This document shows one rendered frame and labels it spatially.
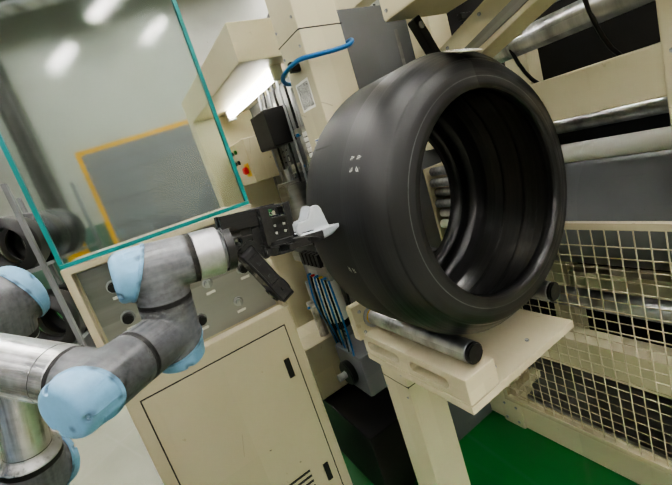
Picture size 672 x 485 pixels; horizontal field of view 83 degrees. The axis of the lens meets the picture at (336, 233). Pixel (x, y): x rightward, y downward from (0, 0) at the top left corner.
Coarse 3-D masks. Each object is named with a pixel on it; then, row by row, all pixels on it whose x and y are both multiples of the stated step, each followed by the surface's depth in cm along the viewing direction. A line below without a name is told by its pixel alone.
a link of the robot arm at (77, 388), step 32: (0, 352) 47; (32, 352) 47; (64, 352) 46; (96, 352) 46; (128, 352) 47; (0, 384) 46; (32, 384) 44; (64, 384) 41; (96, 384) 42; (128, 384) 45; (64, 416) 41; (96, 416) 41
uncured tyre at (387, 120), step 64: (448, 64) 68; (384, 128) 63; (448, 128) 103; (512, 128) 93; (320, 192) 74; (384, 192) 62; (512, 192) 100; (320, 256) 83; (384, 256) 64; (448, 256) 106; (512, 256) 96; (448, 320) 70
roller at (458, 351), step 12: (372, 312) 101; (384, 324) 96; (396, 324) 92; (408, 324) 89; (408, 336) 88; (420, 336) 84; (432, 336) 81; (444, 336) 79; (456, 336) 78; (432, 348) 82; (444, 348) 78; (456, 348) 75; (468, 348) 73; (480, 348) 75; (468, 360) 73
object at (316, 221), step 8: (312, 208) 65; (320, 208) 66; (312, 216) 65; (320, 216) 66; (304, 224) 64; (312, 224) 65; (320, 224) 66; (328, 224) 67; (336, 224) 69; (296, 232) 64; (312, 232) 64; (328, 232) 66
